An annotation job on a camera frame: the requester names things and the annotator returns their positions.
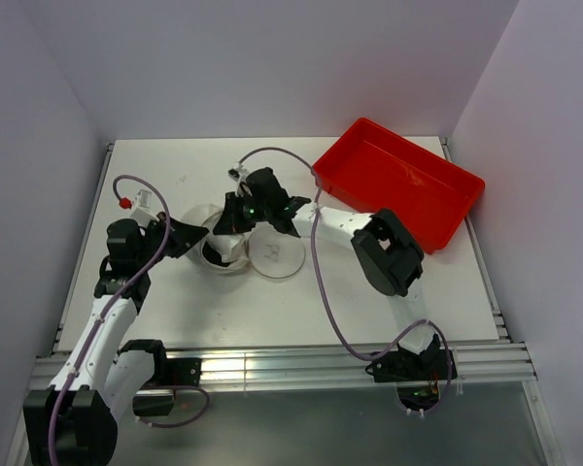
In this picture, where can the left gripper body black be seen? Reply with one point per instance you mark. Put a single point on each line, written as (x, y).
(155, 232)

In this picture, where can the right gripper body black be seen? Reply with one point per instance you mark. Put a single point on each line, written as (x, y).
(262, 210)

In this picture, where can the white bra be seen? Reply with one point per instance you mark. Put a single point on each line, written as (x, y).
(231, 247)

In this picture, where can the black bra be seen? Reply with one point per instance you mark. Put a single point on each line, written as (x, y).
(213, 257)

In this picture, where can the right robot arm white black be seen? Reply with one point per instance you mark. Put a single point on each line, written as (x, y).
(389, 256)

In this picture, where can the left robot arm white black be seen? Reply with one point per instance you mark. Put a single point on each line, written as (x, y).
(75, 420)

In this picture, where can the red plastic tray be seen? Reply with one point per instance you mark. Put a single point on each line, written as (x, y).
(370, 168)

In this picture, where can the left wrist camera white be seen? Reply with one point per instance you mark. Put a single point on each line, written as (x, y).
(140, 207)

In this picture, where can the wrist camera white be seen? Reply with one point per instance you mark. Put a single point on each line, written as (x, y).
(140, 207)
(240, 174)

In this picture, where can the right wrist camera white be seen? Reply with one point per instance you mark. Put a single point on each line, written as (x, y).
(240, 174)

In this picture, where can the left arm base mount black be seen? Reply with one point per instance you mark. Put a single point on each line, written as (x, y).
(153, 400)

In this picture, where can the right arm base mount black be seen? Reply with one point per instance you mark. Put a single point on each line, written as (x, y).
(417, 376)

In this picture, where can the aluminium frame rail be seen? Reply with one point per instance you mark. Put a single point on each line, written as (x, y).
(331, 367)

